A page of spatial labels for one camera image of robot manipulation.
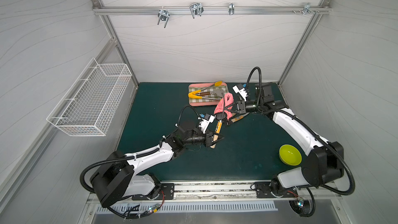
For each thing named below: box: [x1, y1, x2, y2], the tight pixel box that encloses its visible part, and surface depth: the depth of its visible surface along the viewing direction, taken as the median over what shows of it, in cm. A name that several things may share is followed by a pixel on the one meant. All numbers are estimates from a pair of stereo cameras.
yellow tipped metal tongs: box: [188, 80, 223, 101], surface depth 113 cm
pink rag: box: [214, 92, 234, 120], surface depth 75 cm
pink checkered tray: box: [188, 82, 230, 107], surface depth 113 cm
